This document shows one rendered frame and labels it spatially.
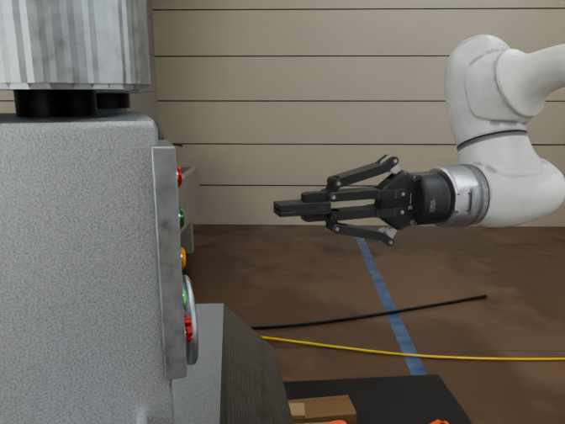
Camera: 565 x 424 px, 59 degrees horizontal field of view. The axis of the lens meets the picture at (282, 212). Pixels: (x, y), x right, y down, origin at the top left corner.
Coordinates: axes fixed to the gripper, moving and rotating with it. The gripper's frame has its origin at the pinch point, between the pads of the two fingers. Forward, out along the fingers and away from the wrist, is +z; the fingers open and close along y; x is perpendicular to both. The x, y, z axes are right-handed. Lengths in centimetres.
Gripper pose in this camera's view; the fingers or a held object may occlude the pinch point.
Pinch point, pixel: (302, 207)
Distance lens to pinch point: 65.7
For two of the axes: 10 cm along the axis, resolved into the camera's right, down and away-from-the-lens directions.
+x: -3.1, -2.2, 9.2
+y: 0.0, 9.7, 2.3
